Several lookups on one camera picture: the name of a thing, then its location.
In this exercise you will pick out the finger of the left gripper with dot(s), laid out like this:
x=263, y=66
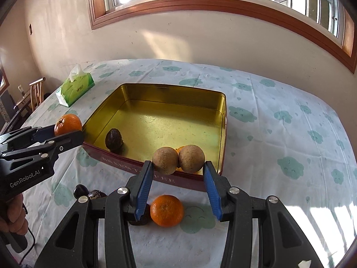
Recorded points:
x=25, y=137
x=51, y=147

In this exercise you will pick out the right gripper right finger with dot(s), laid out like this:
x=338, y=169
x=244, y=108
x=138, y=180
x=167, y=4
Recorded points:
x=281, y=242

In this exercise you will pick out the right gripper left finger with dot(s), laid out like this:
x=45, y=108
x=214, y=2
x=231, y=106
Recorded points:
x=74, y=243

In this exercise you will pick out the large orange mandarin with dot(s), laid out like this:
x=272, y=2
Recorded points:
x=67, y=123

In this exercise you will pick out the dark plum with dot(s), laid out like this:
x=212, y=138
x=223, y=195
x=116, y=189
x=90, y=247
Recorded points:
x=80, y=190

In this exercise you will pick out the dark wrinkled fruit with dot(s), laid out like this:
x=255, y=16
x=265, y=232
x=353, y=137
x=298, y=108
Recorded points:
x=113, y=140
x=96, y=194

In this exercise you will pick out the small orange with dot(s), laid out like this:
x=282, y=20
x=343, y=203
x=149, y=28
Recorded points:
x=167, y=211

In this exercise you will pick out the brown longan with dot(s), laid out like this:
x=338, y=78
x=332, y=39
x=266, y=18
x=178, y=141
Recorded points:
x=165, y=160
x=191, y=158

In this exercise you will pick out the large dark purple fruit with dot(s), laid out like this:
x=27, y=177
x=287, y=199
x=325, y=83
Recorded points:
x=144, y=219

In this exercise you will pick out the person left hand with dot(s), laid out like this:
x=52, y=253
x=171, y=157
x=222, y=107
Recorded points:
x=16, y=221

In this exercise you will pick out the wooden chair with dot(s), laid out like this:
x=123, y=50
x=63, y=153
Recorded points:
x=33, y=97

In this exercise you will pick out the green tissue box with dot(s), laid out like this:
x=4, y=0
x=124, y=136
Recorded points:
x=76, y=85

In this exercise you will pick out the cloud print tablecloth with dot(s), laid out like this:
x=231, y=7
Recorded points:
x=281, y=141

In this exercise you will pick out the red gold toffee tin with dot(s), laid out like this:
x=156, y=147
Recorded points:
x=151, y=116

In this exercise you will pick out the wall switch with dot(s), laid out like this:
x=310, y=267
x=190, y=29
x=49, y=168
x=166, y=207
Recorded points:
x=30, y=29

